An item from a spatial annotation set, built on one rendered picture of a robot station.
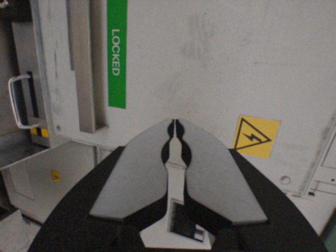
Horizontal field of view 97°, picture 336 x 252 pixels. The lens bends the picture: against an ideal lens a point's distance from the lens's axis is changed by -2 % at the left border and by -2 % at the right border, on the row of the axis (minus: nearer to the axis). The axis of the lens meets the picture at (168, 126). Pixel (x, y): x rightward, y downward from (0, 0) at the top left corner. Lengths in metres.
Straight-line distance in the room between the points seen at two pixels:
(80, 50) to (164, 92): 0.13
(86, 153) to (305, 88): 0.72
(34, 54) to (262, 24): 0.37
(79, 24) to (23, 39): 0.16
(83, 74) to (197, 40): 0.17
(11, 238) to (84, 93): 0.55
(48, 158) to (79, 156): 0.21
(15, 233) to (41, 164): 0.41
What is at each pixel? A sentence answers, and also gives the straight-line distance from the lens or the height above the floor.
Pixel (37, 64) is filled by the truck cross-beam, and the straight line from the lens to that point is 0.39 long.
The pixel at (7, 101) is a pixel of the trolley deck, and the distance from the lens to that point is 0.45.
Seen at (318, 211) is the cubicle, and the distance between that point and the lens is 0.71.
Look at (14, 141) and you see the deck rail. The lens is 0.47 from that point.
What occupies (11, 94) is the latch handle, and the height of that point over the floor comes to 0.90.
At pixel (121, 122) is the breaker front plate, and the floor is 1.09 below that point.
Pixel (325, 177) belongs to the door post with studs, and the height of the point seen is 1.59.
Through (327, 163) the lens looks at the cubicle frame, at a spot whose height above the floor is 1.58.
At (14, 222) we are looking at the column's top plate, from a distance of 0.69.
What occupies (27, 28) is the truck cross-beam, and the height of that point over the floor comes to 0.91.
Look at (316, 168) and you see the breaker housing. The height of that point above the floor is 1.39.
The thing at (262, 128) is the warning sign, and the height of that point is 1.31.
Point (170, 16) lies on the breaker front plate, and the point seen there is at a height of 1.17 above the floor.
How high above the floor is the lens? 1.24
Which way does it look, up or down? 15 degrees down
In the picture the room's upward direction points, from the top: 100 degrees clockwise
